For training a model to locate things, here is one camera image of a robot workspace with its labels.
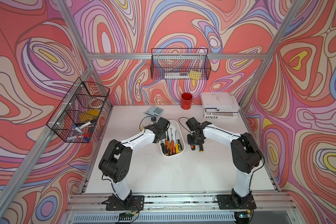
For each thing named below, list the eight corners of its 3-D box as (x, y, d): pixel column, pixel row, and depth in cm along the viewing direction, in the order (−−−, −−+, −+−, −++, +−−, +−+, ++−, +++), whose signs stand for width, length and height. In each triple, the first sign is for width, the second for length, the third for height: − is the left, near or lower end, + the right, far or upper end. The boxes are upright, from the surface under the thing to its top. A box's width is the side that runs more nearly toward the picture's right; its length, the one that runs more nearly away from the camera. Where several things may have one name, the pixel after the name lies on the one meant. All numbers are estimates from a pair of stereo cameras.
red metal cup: (181, 110, 121) (182, 100, 112) (180, 102, 127) (181, 92, 118) (191, 110, 121) (193, 100, 112) (190, 102, 127) (191, 92, 118)
